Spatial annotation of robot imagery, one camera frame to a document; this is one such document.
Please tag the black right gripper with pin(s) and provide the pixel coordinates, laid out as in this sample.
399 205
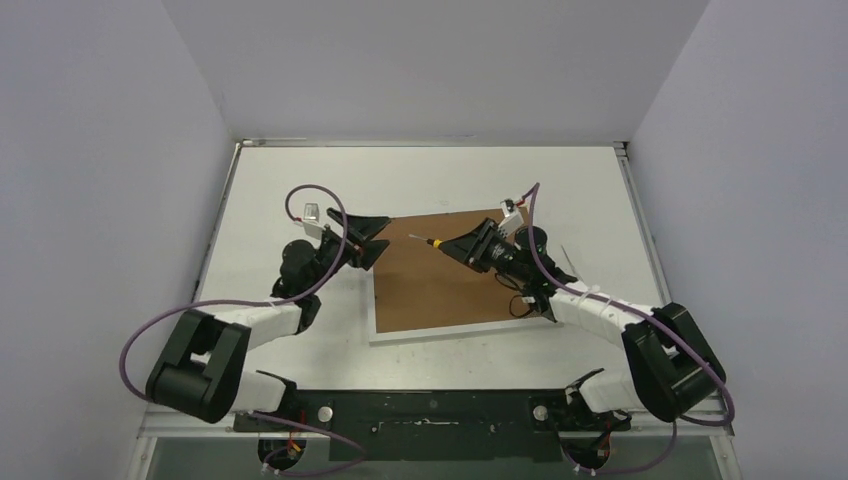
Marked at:
489 245

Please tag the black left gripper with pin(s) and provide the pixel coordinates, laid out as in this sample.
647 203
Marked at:
364 230

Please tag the yellow handle screwdriver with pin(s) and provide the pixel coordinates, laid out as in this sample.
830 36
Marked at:
427 240

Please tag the white picture frame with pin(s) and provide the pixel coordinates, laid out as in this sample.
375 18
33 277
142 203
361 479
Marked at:
418 294

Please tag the clear handle screwdriver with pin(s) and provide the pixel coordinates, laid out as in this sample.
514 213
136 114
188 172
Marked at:
572 267

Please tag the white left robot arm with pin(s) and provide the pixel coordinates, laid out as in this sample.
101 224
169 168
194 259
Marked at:
200 371

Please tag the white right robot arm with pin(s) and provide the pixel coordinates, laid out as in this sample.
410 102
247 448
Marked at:
670 366

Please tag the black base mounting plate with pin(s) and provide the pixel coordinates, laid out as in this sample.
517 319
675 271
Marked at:
442 425

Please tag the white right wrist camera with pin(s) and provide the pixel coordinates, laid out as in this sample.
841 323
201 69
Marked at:
512 216

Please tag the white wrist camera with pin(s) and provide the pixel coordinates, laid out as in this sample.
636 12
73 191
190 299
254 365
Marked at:
512 216
310 221

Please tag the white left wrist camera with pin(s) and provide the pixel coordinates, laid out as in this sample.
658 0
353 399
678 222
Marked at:
310 221

